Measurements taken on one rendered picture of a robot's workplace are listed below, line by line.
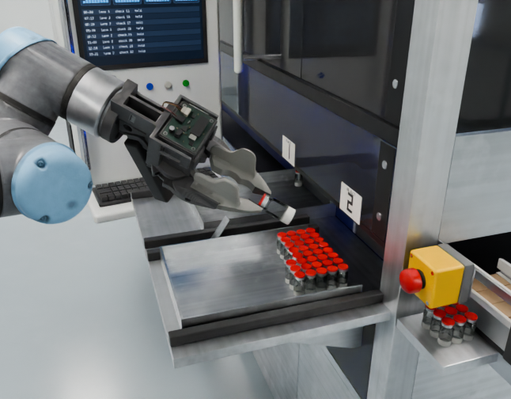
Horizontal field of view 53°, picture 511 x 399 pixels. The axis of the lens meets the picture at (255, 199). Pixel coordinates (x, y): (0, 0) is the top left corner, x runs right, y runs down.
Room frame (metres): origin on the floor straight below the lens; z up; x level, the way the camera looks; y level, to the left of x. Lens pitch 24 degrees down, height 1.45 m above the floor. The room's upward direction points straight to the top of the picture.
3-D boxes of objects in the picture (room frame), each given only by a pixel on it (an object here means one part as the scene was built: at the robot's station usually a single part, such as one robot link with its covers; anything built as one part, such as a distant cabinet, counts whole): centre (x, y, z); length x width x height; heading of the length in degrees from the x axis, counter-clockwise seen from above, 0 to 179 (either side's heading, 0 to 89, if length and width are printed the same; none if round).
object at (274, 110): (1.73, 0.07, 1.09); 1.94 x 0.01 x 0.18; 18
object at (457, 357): (0.70, -0.34, 0.87); 0.14 x 0.13 x 0.02; 108
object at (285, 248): (0.89, -0.08, 0.90); 0.18 x 0.02 x 0.05; 18
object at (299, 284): (0.81, -0.08, 0.90); 0.02 x 0.02 x 0.05
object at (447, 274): (0.70, -0.30, 1.00); 0.08 x 0.07 x 0.07; 108
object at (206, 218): (1.23, 0.00, 0.90); 0.34 x 0.26 x 0.04; 108
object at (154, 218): (1.04, 0.01, 0.87); 0.70 x 0.48 x 0.02; 18
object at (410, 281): (0.69, -0.25, 0.99); 0.04 x 0.04 x 0.04; 18
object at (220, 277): (0.87, 0.00, 0.90); 0.34 x 0.26 x 0.04; 108
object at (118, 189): (1.51, 0.31, 0.82); 0.40 x 0.14 x 0.02; 116
